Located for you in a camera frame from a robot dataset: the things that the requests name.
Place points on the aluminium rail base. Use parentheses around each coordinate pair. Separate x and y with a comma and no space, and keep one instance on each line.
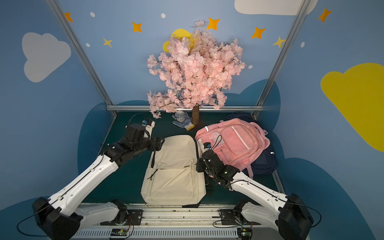
(175,222)

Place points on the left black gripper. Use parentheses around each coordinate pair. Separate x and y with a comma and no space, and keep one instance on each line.
(155,144)

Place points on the navy blue backpack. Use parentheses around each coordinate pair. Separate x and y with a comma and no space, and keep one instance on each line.
(266,163)

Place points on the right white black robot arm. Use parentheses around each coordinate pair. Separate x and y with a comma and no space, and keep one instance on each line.
(288,215)

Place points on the green circuit board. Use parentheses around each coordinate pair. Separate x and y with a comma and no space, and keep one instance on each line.
(244,234)
(119,234)

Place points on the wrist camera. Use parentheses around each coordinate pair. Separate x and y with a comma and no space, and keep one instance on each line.
(148,128)
(206,147)

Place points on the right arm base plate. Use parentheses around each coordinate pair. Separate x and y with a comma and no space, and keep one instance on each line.
(233,217)

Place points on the left green circuit board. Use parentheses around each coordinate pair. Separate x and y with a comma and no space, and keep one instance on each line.
(119,234)

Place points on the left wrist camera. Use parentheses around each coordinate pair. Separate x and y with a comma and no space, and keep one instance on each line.
(148,128)

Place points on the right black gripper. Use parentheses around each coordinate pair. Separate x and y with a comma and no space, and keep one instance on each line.
(202,164)

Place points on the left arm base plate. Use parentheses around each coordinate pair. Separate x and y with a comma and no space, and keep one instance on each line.
(131,217)

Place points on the pink cherry blossom tree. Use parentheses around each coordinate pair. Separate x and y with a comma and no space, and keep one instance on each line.
(196,71)

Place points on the pink backpack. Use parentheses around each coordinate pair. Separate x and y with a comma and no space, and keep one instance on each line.
(236,142)

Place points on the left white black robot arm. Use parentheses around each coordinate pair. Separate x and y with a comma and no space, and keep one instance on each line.
(59,216)

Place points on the cream white bag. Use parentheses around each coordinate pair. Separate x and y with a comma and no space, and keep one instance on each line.
(171,178)

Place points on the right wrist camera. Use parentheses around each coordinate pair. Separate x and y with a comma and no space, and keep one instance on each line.
(206,147)

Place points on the right green circuit board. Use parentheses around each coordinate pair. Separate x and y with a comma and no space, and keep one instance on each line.
(244,234)

